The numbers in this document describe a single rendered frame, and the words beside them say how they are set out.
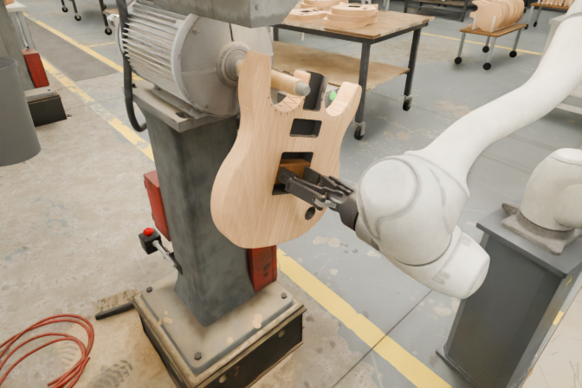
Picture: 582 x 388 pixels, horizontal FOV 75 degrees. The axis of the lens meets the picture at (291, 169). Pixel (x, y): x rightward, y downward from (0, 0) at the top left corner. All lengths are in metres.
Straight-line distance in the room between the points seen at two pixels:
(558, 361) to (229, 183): 0.61
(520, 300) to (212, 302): 1.02
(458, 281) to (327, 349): 1.23
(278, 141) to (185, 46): 0.27
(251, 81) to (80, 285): 1.75
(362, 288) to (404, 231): 1.56
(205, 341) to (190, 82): 0.94
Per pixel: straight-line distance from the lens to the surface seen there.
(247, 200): 0.78
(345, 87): 0.92
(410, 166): 0.47
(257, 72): 0.69
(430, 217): 0.47
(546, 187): 1.30
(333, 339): 1.82
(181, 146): 1.06
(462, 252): 0.61
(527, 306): 1.46
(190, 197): 1.15
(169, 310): 1.60
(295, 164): 0.83
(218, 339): 1.48
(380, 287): 2.04
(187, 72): 0.84
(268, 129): 0.74
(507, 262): 1.42
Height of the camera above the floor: 1.49
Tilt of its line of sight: 31 degrees down
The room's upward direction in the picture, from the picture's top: straight up
